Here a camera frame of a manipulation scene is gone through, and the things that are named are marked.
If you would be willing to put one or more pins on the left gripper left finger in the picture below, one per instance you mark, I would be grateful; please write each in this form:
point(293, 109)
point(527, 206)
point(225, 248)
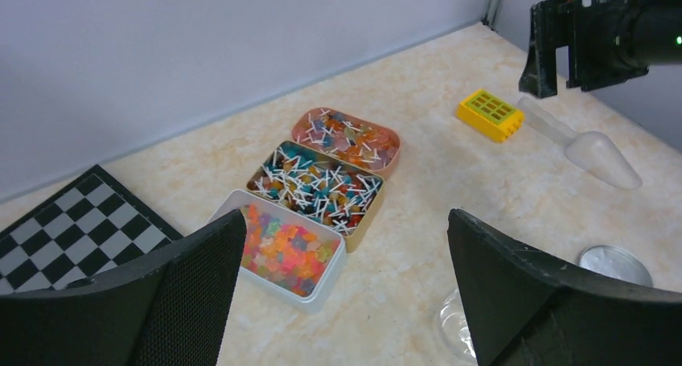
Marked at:
point(168, 307)

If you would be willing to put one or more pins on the white candy tin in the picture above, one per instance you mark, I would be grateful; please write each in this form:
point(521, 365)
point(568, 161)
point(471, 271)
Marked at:
point(287, 255)

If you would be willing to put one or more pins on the black white checkerboard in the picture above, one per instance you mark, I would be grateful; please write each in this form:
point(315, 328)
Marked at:
point(91, 225)

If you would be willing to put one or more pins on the gold lollipop tin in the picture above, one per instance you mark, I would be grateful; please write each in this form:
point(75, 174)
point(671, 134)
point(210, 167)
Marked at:
point(328, 191)

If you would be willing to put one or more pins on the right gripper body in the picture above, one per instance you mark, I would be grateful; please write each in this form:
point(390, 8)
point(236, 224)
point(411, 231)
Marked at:
point(600, 38)

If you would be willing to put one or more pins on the yellow green toy block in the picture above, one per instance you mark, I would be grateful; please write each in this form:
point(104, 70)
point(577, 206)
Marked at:
point(491, 116)

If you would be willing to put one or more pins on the clear plastic jar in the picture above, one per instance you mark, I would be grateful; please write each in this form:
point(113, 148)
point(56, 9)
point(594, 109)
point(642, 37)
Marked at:
point(451, 331)

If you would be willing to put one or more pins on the pink lollipop tin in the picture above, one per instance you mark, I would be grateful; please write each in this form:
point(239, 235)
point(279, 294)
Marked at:
point(350, 139)

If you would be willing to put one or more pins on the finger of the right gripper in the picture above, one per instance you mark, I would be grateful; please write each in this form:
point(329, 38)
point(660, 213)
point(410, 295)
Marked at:
point(551, 27)

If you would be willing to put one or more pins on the translucent plastic scoop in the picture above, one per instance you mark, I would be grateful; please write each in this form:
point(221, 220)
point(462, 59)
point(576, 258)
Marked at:
point(592, 151)

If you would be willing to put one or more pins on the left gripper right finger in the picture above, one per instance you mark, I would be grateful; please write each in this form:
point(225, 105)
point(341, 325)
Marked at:
point(524, 306)

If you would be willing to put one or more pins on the silver jar lid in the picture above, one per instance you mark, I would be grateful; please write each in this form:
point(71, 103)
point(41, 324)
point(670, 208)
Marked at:
point(617, 263)

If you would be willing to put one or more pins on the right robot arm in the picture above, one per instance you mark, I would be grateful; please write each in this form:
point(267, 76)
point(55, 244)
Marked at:
point(657, 33)

